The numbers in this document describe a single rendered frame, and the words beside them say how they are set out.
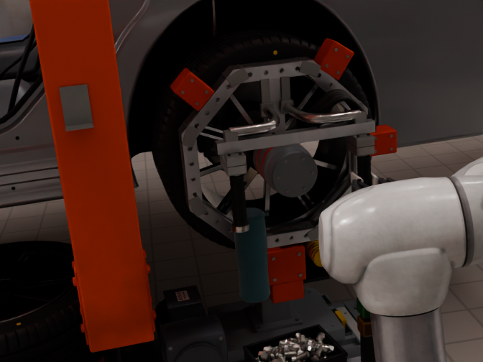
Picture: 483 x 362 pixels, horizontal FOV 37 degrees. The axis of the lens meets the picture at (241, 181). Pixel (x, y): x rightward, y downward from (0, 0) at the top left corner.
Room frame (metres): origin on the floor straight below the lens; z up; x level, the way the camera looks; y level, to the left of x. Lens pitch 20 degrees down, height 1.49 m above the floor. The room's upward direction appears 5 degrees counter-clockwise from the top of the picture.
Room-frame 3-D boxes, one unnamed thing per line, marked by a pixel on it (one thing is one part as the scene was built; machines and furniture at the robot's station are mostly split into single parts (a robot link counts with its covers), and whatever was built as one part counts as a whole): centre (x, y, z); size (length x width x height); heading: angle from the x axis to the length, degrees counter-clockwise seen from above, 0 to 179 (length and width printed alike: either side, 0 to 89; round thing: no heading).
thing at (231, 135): (1.81, -0.03, 1.03); 0.19 x 0.18 x 0.11; 12
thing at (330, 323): (2.11, -0.07, 0.32); 0.40 x 0.30 x 0.28; 102
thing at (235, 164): (1.71, 0.02, 0.93); 0.09 x 0.05 x 0.05; 12
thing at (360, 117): (1.85, -0.23, 1.03); 0.19 x 0.18 x 0.11; 12
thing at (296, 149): (1.88, -0.12, 0.85); 0.21 x 0.14 x 0.14; 12
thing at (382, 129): (2.02, -0.41, 0.85); 0.09 x 0.08 x 0.07; 102
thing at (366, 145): (1.78, -0.31, 0.93); 0.09 x 0.05 x 0.05; 12
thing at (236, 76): (1.95, -0.11, 0.85); 0.54 x 0.07 x 0.54; 102
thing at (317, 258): (2.07, -0.20, 0.51); 0.29 x 0.06 x 0.06; 12
